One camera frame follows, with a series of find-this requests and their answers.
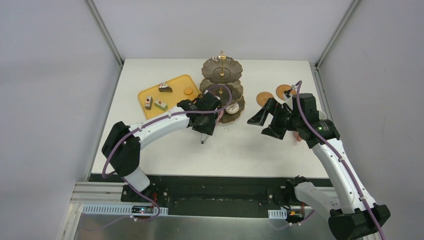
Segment pink handled metal tongs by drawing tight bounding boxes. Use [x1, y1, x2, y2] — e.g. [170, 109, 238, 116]
[200, 133, 210, 145]

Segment white glazed donut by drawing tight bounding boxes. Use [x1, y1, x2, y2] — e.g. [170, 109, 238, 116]
[225, 102, 240, 115]

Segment orange macaron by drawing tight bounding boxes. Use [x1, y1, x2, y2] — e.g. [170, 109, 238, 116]
[183, 87, 193, 96]

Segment green layered cake piece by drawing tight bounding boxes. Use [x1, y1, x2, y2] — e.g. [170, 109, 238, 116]
[154, 100, 169, 112]

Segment yellow serving tray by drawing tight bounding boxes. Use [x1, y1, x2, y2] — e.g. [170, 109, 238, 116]
[137, 74, 201, 119]

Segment chocolate cake slice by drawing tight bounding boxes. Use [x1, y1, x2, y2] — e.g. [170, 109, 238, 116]
[158, 82, 173, 93]

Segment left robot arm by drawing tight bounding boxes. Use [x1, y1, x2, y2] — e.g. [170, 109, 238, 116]
[101, 92, 222, 203]

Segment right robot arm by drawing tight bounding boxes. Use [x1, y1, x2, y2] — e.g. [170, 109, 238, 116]
[247, 93, 391, 240]

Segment orange ceramic cup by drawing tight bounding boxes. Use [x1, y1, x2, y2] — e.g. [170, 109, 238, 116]
[293, 132, 303, 142]

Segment woven round coaster left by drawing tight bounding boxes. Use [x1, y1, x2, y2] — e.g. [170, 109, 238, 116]
[256, 91, 274, 107]

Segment woven round coaster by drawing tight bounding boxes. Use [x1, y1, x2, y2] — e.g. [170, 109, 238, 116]
[275, 84, 297, 101]
[256, 91, 274, 107]

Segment woven round coaster right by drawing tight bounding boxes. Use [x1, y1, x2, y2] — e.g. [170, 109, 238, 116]
[275, 84, 297, 101]

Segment three tier dark cake stand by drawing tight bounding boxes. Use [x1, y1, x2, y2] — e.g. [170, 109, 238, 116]
[199, 50, 246, 124]

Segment black mounting base plate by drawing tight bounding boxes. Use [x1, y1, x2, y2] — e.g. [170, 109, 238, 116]
[142, 175, 311, 218]

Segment right aluminium frame post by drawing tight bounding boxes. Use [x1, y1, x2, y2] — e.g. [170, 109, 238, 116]
[315, 0, 363, 71]

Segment aluminium frame post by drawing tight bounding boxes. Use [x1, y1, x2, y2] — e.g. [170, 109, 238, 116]
[84, 0, 125, 69]
[315, 0, 363, 71]

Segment left aluminium frame post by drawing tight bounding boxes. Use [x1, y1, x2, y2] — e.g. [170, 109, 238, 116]
[84, 0, 125, 69]

